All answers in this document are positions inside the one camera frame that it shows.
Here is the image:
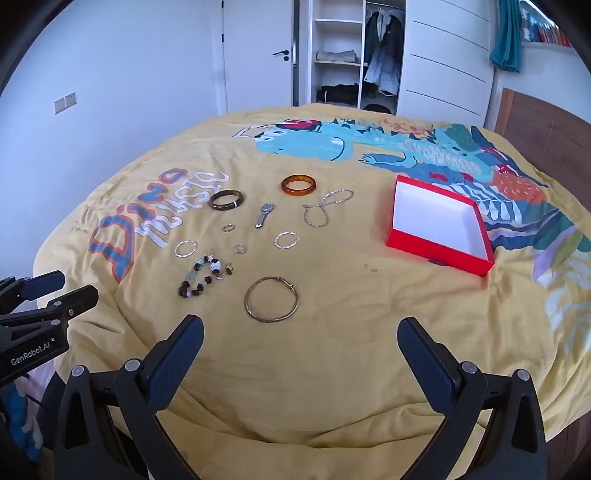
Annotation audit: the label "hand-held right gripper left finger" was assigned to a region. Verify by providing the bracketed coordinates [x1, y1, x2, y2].
[53, 315, 205, 480]

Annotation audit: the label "row of books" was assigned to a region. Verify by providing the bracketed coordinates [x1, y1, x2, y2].
[522, 0, 575, 49]

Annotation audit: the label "red cardboard box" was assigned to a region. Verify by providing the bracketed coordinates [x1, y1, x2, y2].
[386, 175, 495, 277]

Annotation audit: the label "person's blue clothing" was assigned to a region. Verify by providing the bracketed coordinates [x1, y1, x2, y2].
[0, 383, 44, 462]

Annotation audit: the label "amber bangle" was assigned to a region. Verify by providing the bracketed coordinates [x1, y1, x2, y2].
[281, 174, 318, 198]

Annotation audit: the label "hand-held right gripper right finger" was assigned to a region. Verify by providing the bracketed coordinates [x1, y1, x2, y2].
[397, 316, 550, 480]

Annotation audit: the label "yellow printed blanket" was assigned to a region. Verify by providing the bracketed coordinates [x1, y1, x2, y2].
[33, 104, 591, 480]

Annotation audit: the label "folded dark clothes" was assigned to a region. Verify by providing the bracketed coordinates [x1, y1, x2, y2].
[318, 84, 360, 104]

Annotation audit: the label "beaded bracelet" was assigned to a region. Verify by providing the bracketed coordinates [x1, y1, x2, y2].
[178, 256, 234, 299]

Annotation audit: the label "white door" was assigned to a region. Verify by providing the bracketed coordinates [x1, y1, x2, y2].
[210, 0, 296, 116]

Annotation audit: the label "wooden headboard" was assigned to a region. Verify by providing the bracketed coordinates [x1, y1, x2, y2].
[494, 88, 591, 195]

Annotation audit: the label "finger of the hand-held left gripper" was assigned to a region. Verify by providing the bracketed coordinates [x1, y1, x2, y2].
[0, 285, 99, 330]
[0, 271, 66, 306]

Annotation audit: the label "large thin metal bangle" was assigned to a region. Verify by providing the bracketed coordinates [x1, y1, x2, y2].
[244, 276, 299, 323]

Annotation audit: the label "teal hanging cloth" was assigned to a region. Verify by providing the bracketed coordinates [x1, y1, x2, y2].
[489, 0, 523, 73]

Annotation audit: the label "dark brown bangle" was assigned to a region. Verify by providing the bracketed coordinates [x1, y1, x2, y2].
[208, 189, 245, 212]

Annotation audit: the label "folded beige clothes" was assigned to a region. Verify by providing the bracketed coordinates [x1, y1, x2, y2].
[315, 48, 361, 64]

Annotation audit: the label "hanging jackets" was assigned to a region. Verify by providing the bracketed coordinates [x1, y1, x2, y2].
[361, 9, 403, 96]

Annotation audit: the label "silver chain necklace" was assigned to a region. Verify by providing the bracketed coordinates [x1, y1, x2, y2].
[303, 189, 355, 228]

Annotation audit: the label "white wardrobe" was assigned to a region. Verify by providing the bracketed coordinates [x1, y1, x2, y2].
[295, 0, 497, 125]

